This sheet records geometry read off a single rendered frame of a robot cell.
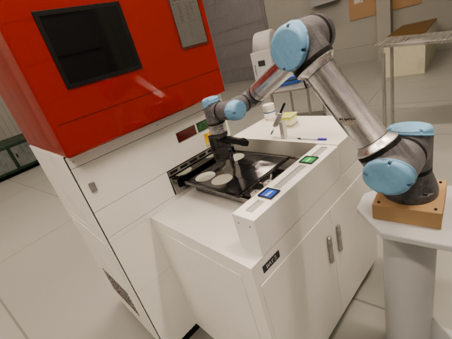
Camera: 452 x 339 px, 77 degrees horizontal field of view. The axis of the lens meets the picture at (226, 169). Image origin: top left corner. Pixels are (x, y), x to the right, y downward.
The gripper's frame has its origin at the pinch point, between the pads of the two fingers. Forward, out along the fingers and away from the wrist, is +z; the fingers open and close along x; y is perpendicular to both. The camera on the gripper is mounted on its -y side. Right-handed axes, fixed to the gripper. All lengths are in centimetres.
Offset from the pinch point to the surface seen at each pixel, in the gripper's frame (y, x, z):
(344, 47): -486, -666, 44
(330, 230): -29.7, 25.4, 28.1
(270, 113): -35, -41, -10
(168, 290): 49, 1, 50
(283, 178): -12.7, 28.5, -4.7
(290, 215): -9.8, 37.8, 4.8
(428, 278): -47, 56, 34
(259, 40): -254, -692, -35
